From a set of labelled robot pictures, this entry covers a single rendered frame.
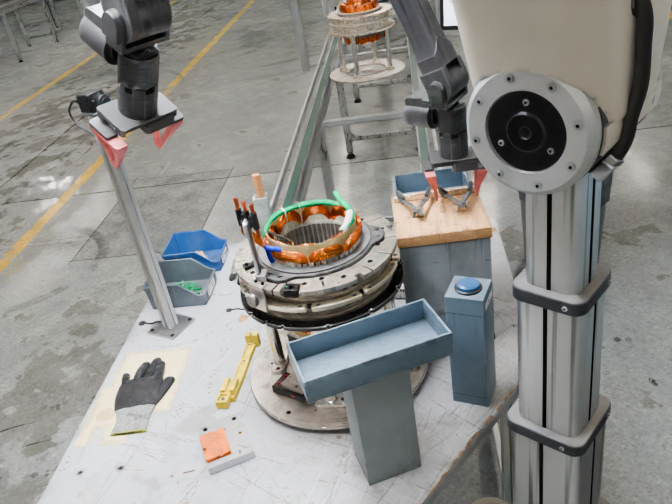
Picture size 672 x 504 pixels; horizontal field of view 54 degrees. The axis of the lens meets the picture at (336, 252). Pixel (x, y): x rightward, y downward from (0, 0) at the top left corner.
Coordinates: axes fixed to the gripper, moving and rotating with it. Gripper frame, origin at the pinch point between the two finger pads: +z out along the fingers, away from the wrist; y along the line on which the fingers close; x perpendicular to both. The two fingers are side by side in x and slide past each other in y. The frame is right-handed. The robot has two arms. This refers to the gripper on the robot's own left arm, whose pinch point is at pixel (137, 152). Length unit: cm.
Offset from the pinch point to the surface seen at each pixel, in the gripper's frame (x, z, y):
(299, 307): 30.9, 19.1, -11.4
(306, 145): -52, 100, -125
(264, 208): 9.8, 19.1, -23.1
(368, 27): -85, 87, -199
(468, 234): 42, 13, -47
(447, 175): 26, 23, -70
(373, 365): 49, 9, -6
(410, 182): 20, 27, -64
